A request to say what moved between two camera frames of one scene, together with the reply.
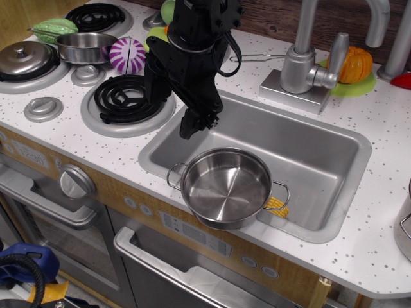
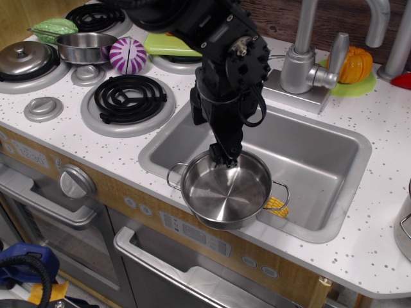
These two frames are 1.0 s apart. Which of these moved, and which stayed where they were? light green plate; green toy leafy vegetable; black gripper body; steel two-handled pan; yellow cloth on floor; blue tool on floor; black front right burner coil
Moved: black gripper body
Stayed: yellow cloth on floor; blue tool on floor; black front right burner coil; green toy leafy vegetable; light green plate; steel two-handled pan
